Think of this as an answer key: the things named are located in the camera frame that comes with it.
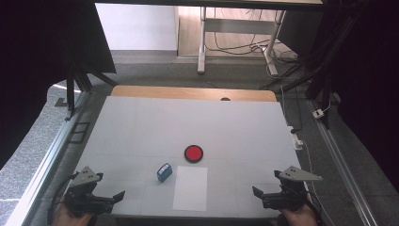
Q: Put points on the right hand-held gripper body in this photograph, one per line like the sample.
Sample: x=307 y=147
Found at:
x=287 y=193

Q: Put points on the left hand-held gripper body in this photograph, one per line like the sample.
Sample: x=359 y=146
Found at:
x=82 y=195

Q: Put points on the blue stamp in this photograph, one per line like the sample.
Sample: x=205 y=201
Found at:
x=164 y=172

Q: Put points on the round red ink pad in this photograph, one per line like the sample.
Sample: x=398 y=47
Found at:
x=193 y=153

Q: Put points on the person's left hand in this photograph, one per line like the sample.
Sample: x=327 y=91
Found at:
x=67 y=217

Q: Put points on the person's right hand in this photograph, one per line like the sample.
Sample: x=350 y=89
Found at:
x=298 y=217

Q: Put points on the white power strip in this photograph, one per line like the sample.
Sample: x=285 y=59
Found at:
x=296 y=139

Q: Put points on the white paper sheet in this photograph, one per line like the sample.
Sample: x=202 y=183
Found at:
x=190 y=188

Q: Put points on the small white adapter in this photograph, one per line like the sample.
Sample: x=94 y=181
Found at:
x=318 y=113

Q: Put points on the white table cover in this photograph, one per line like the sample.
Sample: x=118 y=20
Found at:
x=194 y=125

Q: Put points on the black metal stand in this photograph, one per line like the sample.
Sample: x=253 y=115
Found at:
x=316 y=72
x=75 y=78

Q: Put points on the black curtain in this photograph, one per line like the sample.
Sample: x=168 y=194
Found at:
x=370 y=78
x=31 y=62

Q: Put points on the aluminium floor rail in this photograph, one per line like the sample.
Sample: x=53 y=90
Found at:
x=342 y=163
x=47 y=160

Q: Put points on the white metal desk frame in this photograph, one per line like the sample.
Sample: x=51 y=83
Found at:
x=238 y=25

